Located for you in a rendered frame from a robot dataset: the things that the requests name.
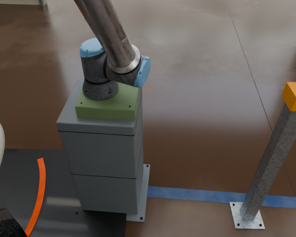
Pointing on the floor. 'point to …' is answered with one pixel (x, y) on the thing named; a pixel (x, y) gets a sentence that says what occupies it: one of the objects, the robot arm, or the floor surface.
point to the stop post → (272, 158)
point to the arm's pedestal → (106, 160)
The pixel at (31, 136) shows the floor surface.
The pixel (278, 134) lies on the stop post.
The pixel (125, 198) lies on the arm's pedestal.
